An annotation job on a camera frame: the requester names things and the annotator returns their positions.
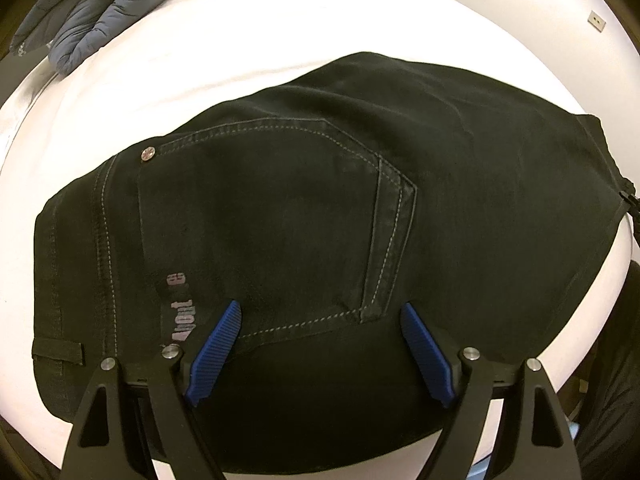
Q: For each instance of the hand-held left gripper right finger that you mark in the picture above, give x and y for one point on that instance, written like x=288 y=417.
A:
x=427 y=355

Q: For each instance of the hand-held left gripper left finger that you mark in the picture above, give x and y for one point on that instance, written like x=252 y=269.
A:
x=212 y=355

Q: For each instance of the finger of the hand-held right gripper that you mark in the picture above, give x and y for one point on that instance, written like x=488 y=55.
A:
x=631 y=205

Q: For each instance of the black denim pants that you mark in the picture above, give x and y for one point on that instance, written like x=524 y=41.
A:
x=310 y=200

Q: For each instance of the bed with white sheet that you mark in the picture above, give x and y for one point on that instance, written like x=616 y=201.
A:
x=210 y=35

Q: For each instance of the blue-grey quilted duvet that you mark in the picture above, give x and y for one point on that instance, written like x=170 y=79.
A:
x=100 y=10

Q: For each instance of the beige wall socket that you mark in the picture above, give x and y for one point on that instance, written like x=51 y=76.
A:
x=597 y=20

